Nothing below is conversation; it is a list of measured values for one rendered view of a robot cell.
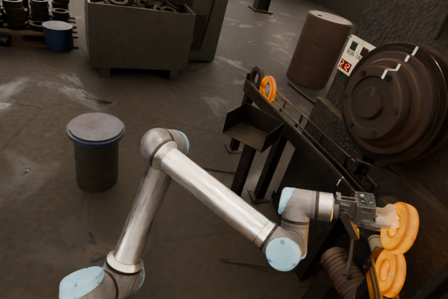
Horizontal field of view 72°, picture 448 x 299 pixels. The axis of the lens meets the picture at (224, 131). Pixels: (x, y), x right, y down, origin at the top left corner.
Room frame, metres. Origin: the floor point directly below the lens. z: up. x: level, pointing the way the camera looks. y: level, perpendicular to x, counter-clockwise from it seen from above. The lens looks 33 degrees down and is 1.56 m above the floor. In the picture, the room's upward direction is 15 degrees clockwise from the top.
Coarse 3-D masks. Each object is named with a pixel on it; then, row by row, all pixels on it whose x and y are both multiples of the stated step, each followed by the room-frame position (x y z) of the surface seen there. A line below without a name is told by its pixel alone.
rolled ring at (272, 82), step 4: (268, 76) 2.00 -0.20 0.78; (264, 80) 2.03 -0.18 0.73; (268, 80) 1.98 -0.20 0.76; (272, 80) 1.96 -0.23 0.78; (264, 84) 2.04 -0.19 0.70; (272, 84) 1.93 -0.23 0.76; (260, 88) 2.05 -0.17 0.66; (264, 88) 2.04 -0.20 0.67; (272, 88) 1.91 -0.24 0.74; (276, 88) 1.93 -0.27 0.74; (264, 92) 2.03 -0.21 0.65; (272, 92) 1.90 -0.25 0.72; (268, 96) 1.93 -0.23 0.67; (272, 96) 1.90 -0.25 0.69; (272, 100) 1.91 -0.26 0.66
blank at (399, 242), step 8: (400, 208) 0.75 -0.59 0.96; (408, 208) 0.72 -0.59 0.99; (400, 216) 0.72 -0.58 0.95; (408, 216) 0.69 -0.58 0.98; (416, 216) 0.70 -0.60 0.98; (400, 224) 0.70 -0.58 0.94; (408, 224) 0.67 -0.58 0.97; (416, 224) 0.68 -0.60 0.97; (384, 232) 0.73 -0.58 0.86; (392, 232) 0.72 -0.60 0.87; (400, 232) 0.67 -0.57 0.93; (408, 232) 0.66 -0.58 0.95; (416, 232) 0.66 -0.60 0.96; (384, 240) 0.71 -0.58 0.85; (392, 240) 0.68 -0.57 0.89; (400, 240) 0.65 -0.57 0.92; (408, 240) 0.65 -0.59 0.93; (392, 248) 0.65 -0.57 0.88; (400, 248) 0.64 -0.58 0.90; (408, 248) 0.64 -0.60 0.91
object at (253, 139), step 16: (240, 112) 1.60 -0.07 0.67; (256, 112) 1.62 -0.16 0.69; (224, 128) 1.48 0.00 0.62; (240, 128) 1.56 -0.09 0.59; (256, 128) 1.60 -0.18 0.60; (272, 128) 1.56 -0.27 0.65; (256, 144) 1.42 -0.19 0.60; (272, 144) 1.46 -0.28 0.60; (240, 160) 1.48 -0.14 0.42; (240, 176) 1.46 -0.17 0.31; (240, 192) 1.48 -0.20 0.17
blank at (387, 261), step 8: (384, 256) 0.76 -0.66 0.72; (392, 256) 0.73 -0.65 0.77; (400, 256) 0.72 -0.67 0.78; (376, 264) 0.76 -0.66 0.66; (384, 264) 0.74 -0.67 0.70; (392, 264) 0.70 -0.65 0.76; (400, 264) 0.69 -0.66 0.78; (384, 272) 0.73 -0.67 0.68; (392, 272) 0.68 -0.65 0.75; (400, 272) 0.67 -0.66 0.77; (384, 280) 0.68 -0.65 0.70; (392, 280) 0.65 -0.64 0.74; (400, 280) 0.65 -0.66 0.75; (384, 288) 0.65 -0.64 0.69; (392, 288) 0.64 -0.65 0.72; (400, 288) 0.64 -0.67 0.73; (392, 296) 0.64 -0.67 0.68
